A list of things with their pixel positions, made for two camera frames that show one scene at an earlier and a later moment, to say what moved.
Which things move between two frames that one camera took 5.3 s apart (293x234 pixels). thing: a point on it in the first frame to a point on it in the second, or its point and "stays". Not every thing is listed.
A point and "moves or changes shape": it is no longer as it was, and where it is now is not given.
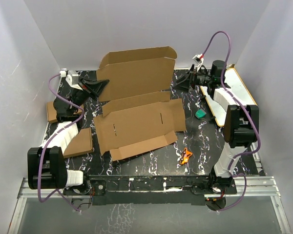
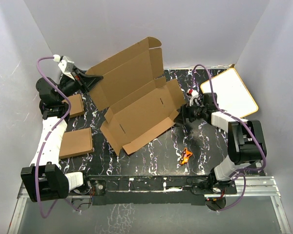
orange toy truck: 185,156 stays
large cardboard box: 134,87 moves or changes shape
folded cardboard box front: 81,144 stays
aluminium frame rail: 256,185 stays
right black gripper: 184,84 to 186,112
